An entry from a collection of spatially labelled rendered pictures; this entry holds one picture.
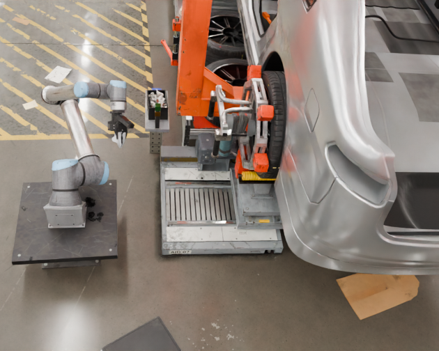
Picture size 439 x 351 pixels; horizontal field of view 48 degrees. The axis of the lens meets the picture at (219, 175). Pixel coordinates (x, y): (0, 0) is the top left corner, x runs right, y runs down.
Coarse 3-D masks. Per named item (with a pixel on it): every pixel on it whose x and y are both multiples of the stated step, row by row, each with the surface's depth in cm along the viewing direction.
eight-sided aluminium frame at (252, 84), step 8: (256, 80) 287; (248, 88) 309; (256, 88) 282; (264, 88) 283; (248, 96) 319; (256, 96) 278; (264, 96) 278; (240, 104) 322; (256, 104) 274; (264, 104) 274; (240, 112) 323; (248, 112) 324; (256, 112) 276; (256, 120) 275; (256, 128) 275; (264, 128) 275; (240, 136) 324; (248, 136) 325; (256, 136) 275; (264, 136) 276; (240, 144) 322; (248, 144) 323; (256, 144) 276; (264, 144) 277; (240, 152) 321; (248, 152) 318; (256, 152) 281; (264, 152) 281; (248, 160) 313; (248, 168) 297
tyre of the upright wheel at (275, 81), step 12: (264, 72) 294; (276, 72) 290; (276, 84) 277; (276, 96) 273; (276, 108) 271; (276, 120) 271; (276, 132) 271; (276, 144) 273; (276, 156) 277; (276, 168) 285
